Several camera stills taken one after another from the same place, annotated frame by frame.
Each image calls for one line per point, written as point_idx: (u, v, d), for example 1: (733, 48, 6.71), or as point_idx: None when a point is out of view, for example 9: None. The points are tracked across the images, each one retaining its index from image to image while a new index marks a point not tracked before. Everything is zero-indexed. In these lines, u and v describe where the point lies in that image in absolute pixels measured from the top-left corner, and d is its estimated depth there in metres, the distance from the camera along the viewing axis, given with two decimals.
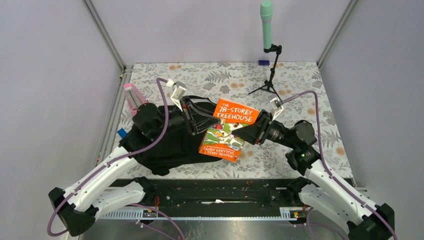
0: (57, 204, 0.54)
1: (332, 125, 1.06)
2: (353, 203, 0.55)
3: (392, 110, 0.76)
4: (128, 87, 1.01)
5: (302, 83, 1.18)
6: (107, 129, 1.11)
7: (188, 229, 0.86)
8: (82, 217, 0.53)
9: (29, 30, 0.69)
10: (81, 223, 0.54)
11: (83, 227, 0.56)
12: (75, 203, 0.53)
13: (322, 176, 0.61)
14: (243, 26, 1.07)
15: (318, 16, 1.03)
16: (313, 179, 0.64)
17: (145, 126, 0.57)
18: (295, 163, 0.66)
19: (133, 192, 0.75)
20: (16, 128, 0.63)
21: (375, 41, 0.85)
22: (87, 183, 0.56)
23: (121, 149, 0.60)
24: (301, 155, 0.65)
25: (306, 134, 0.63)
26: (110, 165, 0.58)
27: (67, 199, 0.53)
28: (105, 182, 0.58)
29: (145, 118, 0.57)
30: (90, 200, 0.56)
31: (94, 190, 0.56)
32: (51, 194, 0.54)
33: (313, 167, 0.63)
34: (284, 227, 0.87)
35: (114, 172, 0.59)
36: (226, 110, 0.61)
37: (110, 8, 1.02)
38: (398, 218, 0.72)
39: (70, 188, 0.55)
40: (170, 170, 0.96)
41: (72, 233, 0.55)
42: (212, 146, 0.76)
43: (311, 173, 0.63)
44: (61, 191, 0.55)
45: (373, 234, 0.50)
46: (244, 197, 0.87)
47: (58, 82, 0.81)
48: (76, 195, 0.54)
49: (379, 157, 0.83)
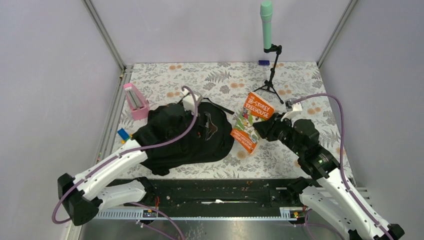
0: (64, 190, 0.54)
1: (332, 125, 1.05)
2: (367, 221, 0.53)
3: (393, 110, 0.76)
4: (128, 88, 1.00)
5: (302, 82, 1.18)
6: (107, 129, 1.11)
7: (188, 229, 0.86)
8: (88, 205, 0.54)
9: (28, 29, 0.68)
10: (86, 212, 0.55)
11: (87, 217, 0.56)
12: (84, 190, 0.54)
13: (338, 188, 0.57)
14: (243, 25, 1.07)
15: (318, 16, 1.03)
16: (326, 188, 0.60)
17: (172, 119, 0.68)
18: (310, 168, 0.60)
19: (135, 190, 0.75)
20: (16, 128, 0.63)
21: (376, 41, 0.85)
22: (98, 171, 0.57)
23: (133, 142, 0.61)
24: (318, 161, 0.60)
25: (307, 128, 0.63)
26: (121, 156, 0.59)
27: (77, 185, 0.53)
28: (115, 172, 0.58)
29: (173, 113, 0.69)
30: (98, 189, 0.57)
31: (103, 179, 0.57)
32: (60, 180, 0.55)
33: (330, 177, 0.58)
34: (284, 227, 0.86)
35: (124, 163, 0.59)
36: (252, 102, 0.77)
37: (110, 8, 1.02)
38: (400, 218, 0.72)
39: (79, 175, 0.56)
40: (169, 170, 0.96)
41: (75, 221, 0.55)
42: (238, 132, 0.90)
43: (326, 183, 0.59)
44: (70, 177, 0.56)
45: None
46: (244, 197, 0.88)
47: (58, 82, 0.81)
48: (85, 182, 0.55)
49: (379, 157, 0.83)
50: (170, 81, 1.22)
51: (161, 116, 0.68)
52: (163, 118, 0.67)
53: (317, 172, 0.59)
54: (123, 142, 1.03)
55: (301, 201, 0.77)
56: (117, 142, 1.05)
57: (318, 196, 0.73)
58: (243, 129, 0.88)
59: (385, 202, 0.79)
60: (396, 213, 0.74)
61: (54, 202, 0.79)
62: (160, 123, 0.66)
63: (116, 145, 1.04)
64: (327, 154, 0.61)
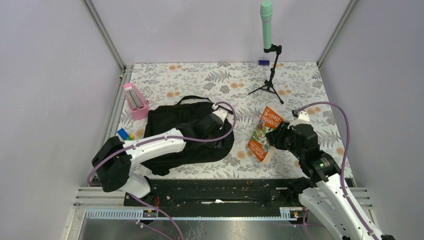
0: (111, 151, 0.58)
1: (332, 125, 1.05)
2: (360, 228, 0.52)
3: (393, 110, 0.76)
4: (128, 88, 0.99)
5: (302, 82, 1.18)
6: (107, 129, 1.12)
7: (188, 229, 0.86)
8: (125, 172, 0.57)
9: (28, 30, 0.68)
10: (118, 179, 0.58)
11: (115, 185, 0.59)
12: (132, 155, 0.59)
13: (336, 193, 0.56)
14: (243, 25, 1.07)
15: (318, 16, 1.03)
16: (324, 192, 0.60)
17: (214, 126, 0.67)
18: (310, 171, 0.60)
19: (145, 185, 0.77)
20: (15, 128, 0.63)
21: (376, 40, 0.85)
22: (147, 143, 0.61)
23: (176, 131, 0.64)
24: (319, 164, 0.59)
25: (304, 130, 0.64)
26: (167, 139, 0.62)
27: (126, 149, 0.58)
28: (158, 150, 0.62)
29: (214, 118, 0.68)
30: (140, 159, 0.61)
31: (148, 152, 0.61)
32: (110, 141, 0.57)
33: (329, 181, 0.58)
34: (284, 227, 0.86)
35: (167, 146, 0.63)
36: (267, 115, 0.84)
37: (110, 8, 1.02)
38: (400, 219, 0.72)
39: (130, 141, 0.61)
40: (170, 170, 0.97)
41: (105, 185, 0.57)
42: (253, 144, 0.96)
43: (325, 187, 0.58)
44: (119, 141, 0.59)
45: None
46: (244, 197, 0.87)
47: (58, 82, 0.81)
48: (134, 149, 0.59)
49: (379, 157, 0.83)
50: (170, 80, 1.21)
51: (205, 120, 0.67)
52: (206, 121, 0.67)
53: (317, 175, 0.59)
54: None
55: (300, 201, 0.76)
56: None
57: (316, 198, 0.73)
58: (258, 139, 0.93)
59: (384, 202, 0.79)
60: (396, 213, 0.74)
61: (54, 202, 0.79)
62: (202, 125, 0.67)
63: None
64: (329, 159, 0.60)
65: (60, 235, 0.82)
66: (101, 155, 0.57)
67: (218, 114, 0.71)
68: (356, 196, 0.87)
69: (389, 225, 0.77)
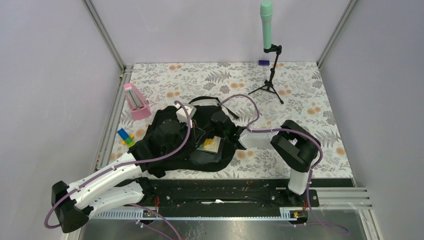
0: (58, 198, 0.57)
1: (332, 125, 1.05)
2: None
3: (392, 110, 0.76)
4: (128, 88, 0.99)
5: (302, 82, 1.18)
6: (107, 129, 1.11)
7: (188, 229, 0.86)
8: (78, 216, 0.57)
9: (29, 30, 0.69)
10: (75, 220, 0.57)
11: (75, 225, 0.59)
12: (76, 199, 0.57)
13: (246, 135, 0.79)
14: (243, 25, 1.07)
15: (318, 15, 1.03)
16: (246, 143, 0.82)
17: (168, 137, 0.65)
18: (235, 144, 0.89)
19: (131, 193, 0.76)
20: (16, 128, 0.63)
21: (376, 40, 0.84)
22: (92, 182, 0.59)
23: (129, 155, 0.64)
24: (234, 134, 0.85)
25: (219, 117, 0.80)
26: (116, 169, 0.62)
27: (69, 194, 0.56)
28: (108, 184, 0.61)
29: (167, 129, 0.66)
30: (89, 200, 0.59)
31: (95, 190, 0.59)
32: (54, 188, 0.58)
33: (241, 136, 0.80)
34: (284, 227, 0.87)
35: (117, 176, 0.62)
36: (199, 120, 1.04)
37: (110, 8, 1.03)
38: (401, 219, 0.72)
39: (74, 185, 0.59)
40: (167, 172, 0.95)
41: (64, 228, 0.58)
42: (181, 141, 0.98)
43: (244, 139, 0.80)
44: (65, 185, 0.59)
45: (286, 146, 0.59)
46: (244, 197, 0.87)
47: (58, 82, 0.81)
48: (78, 191, 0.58)
49: (378, 157, 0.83)
50: (170, 80, 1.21)
51: (158, 132, 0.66)
52: (158, 134, 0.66)
53: (240, 145, 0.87)
54: (123, 142, 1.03)
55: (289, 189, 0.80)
56: (117, 143, 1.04)
57: None
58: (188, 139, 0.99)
59: (385, 202, 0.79)
60: (397, 213, 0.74)
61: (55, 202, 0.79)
62: (156, 139, 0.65)
63: (116, 145, 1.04)
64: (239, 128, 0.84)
65: (60, 235, 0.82)
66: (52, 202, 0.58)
67: (183, 113, 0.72)
68: (356, 196, 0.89)
69: (392, 225, 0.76)
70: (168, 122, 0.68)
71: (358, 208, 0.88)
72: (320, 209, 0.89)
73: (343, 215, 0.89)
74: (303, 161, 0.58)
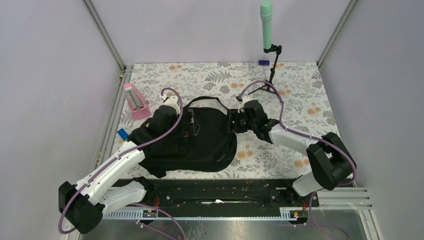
0: (67, 199, 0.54)
1: (332, 125, 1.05)
2: (303, 139, 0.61)
3: (392, 110, 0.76)
4: (128, 88, 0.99)
5: (302, 82, 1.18)
6: (107, 129, 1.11)
7: (188, 229, 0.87)
8: (94, 211, 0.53)
9: (29, 31, 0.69)
10: (91, 217, 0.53)
11: (92, 224, 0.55)
12: (89, 194, 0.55)
13: (280, 131, 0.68)
14: (243, 25, 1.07)
15: (318, 15, 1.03)
16: (275, 138, 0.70)
17: (166, 118, 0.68)
18: (261, 133, 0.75)
19: (135, 190, 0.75)
20: (16, 128, 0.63)
21: (376, 39, 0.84)
22: (100, 174, 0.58)
23: (130, 143, 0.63)
24: (264, 124, 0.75)
25: (252, 104, 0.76)
26: (120, 158, 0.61)
27: (81, 190, 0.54)
28: (115, 174, 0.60)
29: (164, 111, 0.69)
30: (100, 194, 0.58)
31: (106, 182, 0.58)
32: (61, 188, 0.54)
33: (273, 129, 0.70)
34: (283, 227, 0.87)
35: (124, 164, 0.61)
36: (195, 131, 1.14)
37: (110, 8, 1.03)
38: (401, 219, 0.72)
39: (82, 181, 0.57)
40: (168, 172, 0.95)
41: (81, 229, 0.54)
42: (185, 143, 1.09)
43: (273, 134, 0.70)
44: (71, 185, 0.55)
45: (322, 157, 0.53)
46: (244, 197, 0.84)
47: (58, 83, 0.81)
48: (88, 186, 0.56)
49: (377, 157, 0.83)
50: (170, 80, 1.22)
51: (156, 117, 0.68)
52: (157, 119, 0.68)
53: (268, 137, 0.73)
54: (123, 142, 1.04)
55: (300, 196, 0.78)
56: (117, 143, 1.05)
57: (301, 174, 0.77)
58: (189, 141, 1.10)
59: (385, 202, 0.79)
60: (397, 214, 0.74)
61: (56, 201, 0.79)
62: (153, 125, 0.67)
63: (116, 145, 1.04)
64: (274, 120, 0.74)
65: (60, 235, 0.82)
66: (62, 204, 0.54)
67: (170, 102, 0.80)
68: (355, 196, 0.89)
69: (392, 226, 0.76)
70: (165, 107, 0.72)
71: (357, 208, 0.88)
72: (320, 209, 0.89)
73: (342, 215, 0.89)
74: (334, 179, 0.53)
